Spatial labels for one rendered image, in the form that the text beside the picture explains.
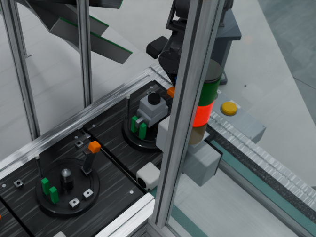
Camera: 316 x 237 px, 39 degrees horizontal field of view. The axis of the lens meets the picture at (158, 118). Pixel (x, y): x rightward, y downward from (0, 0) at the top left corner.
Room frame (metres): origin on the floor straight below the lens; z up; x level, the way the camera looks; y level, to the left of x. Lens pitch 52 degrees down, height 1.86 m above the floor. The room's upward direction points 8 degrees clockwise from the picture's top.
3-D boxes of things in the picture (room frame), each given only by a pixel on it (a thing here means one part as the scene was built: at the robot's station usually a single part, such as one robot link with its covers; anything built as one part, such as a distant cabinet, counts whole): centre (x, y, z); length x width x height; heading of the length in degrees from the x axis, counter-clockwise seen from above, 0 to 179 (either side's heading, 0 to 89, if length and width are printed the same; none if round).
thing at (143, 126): (0.63, 0.03, 1.01); 0.01 x 0.01 x 0.05; 51
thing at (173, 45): (0.69, -0.03, 1.27); 0.12 x 0.08 x 0.11; 165
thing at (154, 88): (0.67, 0.01, 0.96); 0.24 x 0.24 x 0.02; 51
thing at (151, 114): (0.66, 0.02, 1.06); 0.08 x 0.04 x 0.07; 141
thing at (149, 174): (0.53, 0.00, 0.97); 0.05 x 0.05 x 0.04; 51
